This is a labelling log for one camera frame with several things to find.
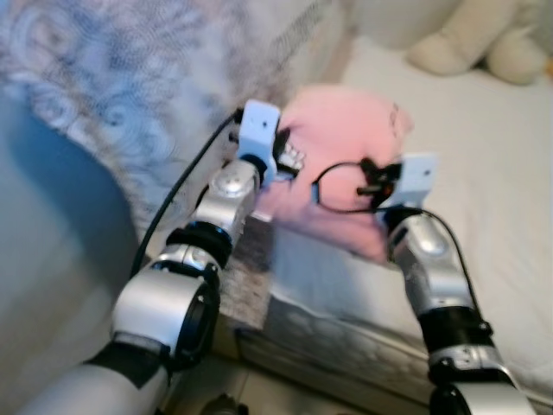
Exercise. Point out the pink pillow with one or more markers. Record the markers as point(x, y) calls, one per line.
point(337, 130)

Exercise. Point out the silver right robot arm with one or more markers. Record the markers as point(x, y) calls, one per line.
point(432, 268)

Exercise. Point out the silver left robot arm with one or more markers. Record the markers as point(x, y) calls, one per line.
point(155, 303)

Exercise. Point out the cream plush toy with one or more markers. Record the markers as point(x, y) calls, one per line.
point(467, 43)

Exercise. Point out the grey quilted mattress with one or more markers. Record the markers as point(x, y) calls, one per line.
point(346, 346)

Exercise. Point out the blue paisley patterned cloth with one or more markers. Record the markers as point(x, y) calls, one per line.
point(130, 69)

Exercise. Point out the pale blue rounded object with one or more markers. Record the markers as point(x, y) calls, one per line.
point(52, 216)

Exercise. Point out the black robot foot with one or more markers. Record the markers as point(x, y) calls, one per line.
point(223, 406)

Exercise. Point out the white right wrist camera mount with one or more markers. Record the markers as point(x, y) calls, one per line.
point(419, 180)

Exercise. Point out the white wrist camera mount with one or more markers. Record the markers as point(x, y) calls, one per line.
point(257, 130)
point(419, 180)

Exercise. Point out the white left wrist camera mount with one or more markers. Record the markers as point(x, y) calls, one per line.
point(257, 130)

